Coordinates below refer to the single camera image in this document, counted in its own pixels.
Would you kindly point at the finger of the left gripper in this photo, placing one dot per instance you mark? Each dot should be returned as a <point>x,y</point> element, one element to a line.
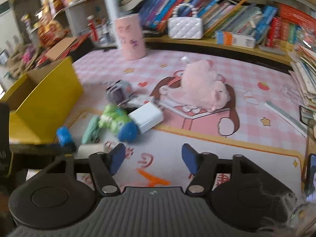
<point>64,137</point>

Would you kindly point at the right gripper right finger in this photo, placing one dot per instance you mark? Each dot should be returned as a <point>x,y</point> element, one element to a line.
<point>202,166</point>

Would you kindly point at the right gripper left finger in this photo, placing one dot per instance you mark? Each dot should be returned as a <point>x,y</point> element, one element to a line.
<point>103,167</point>

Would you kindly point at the green frog toy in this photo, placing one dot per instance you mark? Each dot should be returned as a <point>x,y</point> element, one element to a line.
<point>119,123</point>

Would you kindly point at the pink plush toy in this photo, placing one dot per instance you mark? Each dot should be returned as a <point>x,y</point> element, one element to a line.
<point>201,87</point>

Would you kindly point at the yellow cardboard box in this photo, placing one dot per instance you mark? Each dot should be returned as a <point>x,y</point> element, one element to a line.
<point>41,100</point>

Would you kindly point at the white charger block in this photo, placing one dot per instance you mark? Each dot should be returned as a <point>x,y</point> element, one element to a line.
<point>146,117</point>

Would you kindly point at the pink checkered desk mat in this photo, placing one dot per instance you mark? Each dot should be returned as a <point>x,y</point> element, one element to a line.
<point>250,128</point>

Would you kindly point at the brown cardboard sheet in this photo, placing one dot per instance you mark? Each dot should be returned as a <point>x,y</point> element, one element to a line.
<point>58,49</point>

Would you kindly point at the red gold gift bag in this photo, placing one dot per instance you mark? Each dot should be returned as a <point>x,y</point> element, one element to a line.
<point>50,31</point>

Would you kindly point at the black smartphone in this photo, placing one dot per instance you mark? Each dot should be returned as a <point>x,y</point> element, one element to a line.
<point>310,179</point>

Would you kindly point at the pink cylindrical cup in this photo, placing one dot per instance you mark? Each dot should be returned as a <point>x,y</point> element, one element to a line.
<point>130,37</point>

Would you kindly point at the white quilted pearl handbag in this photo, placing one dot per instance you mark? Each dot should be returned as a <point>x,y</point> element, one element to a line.
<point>186,28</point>

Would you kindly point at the stack of papers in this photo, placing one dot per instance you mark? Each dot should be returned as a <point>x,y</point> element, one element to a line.
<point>303,65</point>

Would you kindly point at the small grey toy camera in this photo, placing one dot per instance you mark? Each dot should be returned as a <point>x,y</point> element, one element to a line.
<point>118,92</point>

